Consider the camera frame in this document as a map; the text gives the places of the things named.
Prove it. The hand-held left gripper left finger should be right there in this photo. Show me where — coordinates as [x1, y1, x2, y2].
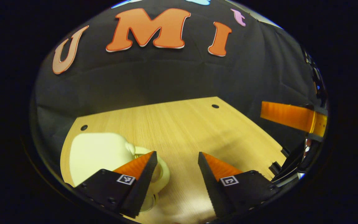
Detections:
[73, 151, 158, 219]

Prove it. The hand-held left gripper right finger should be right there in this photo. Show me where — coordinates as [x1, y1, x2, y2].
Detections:
[198, 152, 280, 220]

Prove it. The pale yellow suitcase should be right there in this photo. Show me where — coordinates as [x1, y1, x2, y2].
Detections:
[69, 132, 171, 212]

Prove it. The black backdrop cloth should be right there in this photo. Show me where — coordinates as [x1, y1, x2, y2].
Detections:
[31, 0, 325, 165]

